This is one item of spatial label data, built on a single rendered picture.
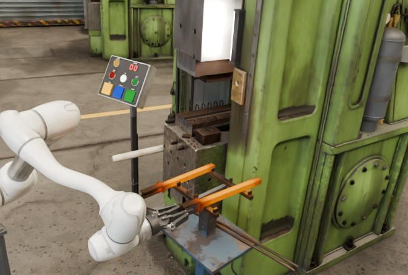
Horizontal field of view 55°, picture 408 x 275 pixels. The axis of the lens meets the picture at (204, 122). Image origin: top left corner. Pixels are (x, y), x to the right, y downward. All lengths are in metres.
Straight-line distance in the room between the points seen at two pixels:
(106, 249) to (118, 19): 5.89
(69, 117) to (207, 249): 0.83
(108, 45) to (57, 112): 5.41
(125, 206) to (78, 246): 1.74
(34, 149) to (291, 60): 1.23
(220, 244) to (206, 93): 1.03
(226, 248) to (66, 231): 1.50
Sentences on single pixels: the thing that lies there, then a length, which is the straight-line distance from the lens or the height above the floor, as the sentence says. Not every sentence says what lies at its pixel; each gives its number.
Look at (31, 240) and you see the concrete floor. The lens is 3.05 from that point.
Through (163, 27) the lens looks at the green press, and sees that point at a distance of 7.03.
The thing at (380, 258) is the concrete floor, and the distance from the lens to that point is 3.15.
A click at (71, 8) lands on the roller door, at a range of 10.01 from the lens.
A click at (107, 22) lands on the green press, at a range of 6.93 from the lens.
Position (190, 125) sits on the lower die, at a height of 0.98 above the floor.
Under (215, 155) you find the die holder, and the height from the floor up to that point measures 0.85.
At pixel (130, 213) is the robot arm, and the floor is 1.17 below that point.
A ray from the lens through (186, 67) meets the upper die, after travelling 2.17.
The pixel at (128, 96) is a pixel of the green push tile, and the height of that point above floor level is 1.00.
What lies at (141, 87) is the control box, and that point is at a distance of 2.52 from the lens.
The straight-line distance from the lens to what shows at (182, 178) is 1.81.
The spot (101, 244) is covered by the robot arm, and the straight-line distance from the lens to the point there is 1.36.
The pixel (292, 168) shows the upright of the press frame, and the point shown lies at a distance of 2.34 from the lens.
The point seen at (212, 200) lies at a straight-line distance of 1.62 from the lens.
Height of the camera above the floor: 1.91
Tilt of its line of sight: 24 degrees down
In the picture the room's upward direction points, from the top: 4 degrees clockwise
